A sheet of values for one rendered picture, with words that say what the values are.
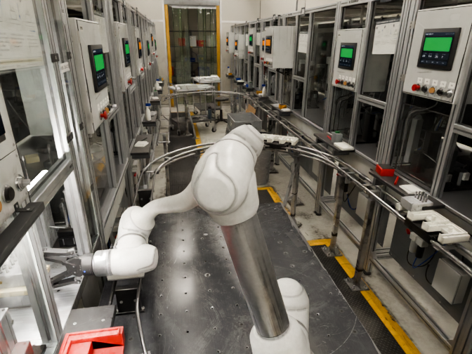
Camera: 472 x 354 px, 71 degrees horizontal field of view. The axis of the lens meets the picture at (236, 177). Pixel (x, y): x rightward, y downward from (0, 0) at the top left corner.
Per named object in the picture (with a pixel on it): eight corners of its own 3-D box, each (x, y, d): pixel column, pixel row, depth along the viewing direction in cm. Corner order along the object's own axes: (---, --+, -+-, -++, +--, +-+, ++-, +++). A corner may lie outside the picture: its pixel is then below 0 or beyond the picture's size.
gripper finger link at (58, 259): (74, 268, 113) (76, 265, 112) (38, 260, 109) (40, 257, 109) (77, 261, 116) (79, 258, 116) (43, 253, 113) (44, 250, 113)
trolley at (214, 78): (224, 120, 769) (224, 76, 732) (199, 121, 752) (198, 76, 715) (215, 112, 843) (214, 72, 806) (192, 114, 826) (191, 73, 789)
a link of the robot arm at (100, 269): (112, 244, 119) (95, 245, 118) (108, 259, 111) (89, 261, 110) (116, 264, 123) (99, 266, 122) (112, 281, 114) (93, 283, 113)
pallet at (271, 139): (256, 146, 315) (256, 136, 312) (260, 142, 327) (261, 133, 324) (294, 151, 303) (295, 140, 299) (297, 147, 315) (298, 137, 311)
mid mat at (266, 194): (299, 227, 333) (299, 225, 332) (245, 231, 324) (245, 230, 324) (272, 186, 424) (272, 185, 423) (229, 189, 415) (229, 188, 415)
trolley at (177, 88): (178, 137, 633) (174, 85, 596) (168, 130, 679) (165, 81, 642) (219, 131, 671) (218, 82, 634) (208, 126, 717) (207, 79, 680)
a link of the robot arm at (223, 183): (314, 350, 110) (318, 419, 90) (267, 354, 114) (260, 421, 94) (252, 130, 85) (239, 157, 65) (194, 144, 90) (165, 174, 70)
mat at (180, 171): (225, 231, 325) (225, 230, 324) (163, 236, 315) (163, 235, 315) (192, 111, 857) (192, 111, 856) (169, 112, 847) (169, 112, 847)
